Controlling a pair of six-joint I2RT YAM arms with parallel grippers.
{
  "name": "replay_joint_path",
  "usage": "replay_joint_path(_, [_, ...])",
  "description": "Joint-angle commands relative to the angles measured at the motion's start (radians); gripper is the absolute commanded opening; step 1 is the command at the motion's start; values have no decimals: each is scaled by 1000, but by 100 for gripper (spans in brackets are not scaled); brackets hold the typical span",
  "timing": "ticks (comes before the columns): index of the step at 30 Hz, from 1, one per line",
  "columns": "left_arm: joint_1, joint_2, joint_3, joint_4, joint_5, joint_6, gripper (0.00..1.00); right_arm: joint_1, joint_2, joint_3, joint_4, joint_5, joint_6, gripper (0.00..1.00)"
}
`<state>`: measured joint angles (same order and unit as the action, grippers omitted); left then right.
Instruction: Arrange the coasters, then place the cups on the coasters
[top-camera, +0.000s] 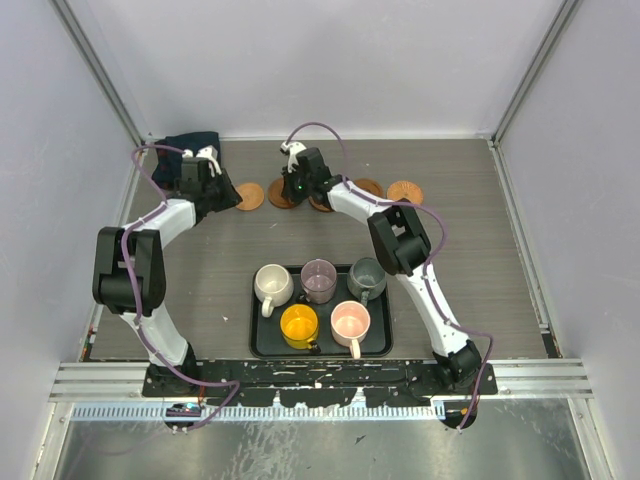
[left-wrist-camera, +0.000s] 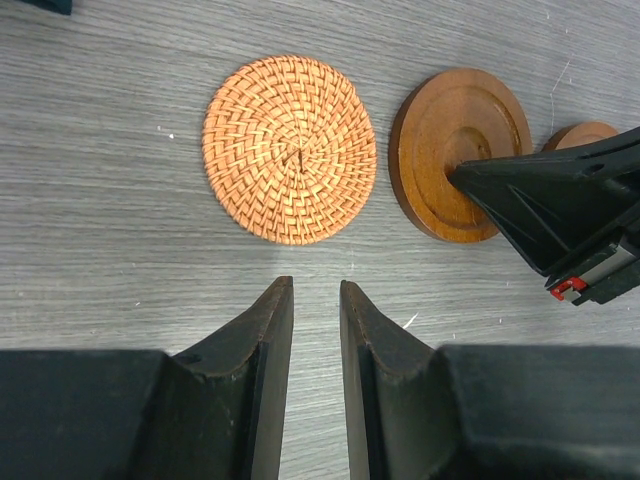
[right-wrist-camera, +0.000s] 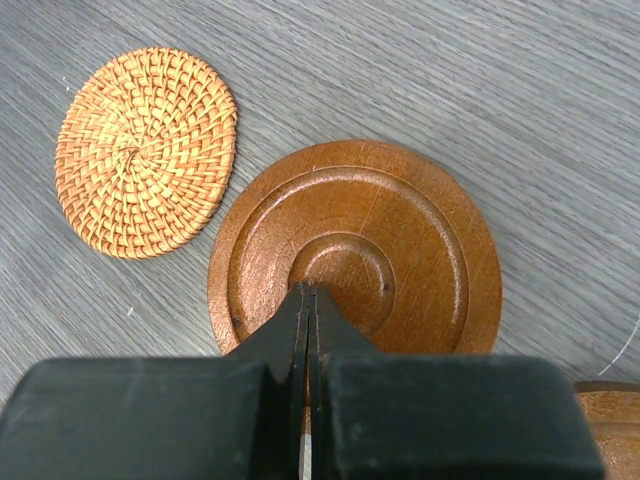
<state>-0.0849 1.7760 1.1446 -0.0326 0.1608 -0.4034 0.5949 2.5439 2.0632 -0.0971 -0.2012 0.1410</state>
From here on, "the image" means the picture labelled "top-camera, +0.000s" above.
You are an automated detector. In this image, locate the brown wooden coaster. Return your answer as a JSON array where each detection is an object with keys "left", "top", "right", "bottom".
[
  {"left": 267, "top": 177, "right": 296, "bottom": 209},
  {"left": 353, "top": 178, "right": 384, "bottom": 198},
  {"left": 309, "top": 196, "right": 333, "bottom": 213}
]

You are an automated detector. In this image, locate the woven rattan coaster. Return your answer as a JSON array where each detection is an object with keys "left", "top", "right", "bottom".
[
  {"left": 236, "top": 182, "right": 265, "bottom": 211},
  {"left": 386, "top": 180, "right": 424, "bottom": 204}
]

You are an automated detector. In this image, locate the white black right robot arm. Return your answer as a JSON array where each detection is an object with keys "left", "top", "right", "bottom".
[{"left": 280, "top": 141, "right": 486, "bottom": 394}]

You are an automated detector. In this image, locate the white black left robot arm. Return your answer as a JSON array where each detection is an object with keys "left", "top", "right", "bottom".
[{"left": 92, "top": 153, "right": 241, "bottom": 396}]

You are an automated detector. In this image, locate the purple glass cup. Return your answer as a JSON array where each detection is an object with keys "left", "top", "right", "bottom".
[{"left": 300, "top": 259, "right": 338, "bottom": 304}]

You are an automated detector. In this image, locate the dark blue folded cloth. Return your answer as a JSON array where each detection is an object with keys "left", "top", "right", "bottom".
[{"left": 152, "top": 131, "right": 221, "bottom": 190}]

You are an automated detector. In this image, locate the white ceramic mug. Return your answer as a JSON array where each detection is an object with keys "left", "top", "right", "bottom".
[{"left": 254, "top": 264, "right": 294, "bottom": 318}]

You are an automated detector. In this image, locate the grey ceramic mug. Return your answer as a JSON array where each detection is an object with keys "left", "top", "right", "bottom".
[{"left": 347, "top": 258, "right": 387, "bottom": 306}]

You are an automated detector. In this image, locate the yellow mug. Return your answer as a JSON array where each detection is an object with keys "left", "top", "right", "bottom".
[{"left": 280, "top": 304, "right": 321, "bottom": 355}]

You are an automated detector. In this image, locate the pink ceramic mug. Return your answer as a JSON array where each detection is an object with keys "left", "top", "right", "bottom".
[{"left": 330, "top": 301, "right": 371, "bottom": 360}]

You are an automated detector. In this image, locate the black plastic tray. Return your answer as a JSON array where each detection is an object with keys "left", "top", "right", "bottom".
[{"left": 249, "top": 264, "right": 393, "bottom": 359}]

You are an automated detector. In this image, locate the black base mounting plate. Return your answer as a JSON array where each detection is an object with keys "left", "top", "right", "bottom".
[{"left": 142, "top": 359, "right": 474, "bottom": 408}]

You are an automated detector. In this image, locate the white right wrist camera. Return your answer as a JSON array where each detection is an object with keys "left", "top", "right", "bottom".
[{"left": 280, "top": 141, "right": 307, "bottom": 172}]

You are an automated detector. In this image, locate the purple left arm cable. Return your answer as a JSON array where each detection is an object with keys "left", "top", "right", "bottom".
[{"left": 117, "top": 142, "right": 241, "bottom": 434}]

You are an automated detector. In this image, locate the white slotted cable duct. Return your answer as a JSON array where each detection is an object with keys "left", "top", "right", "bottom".
[{"left": 70, "top": 401, "right": 445, "bottom": 423}]

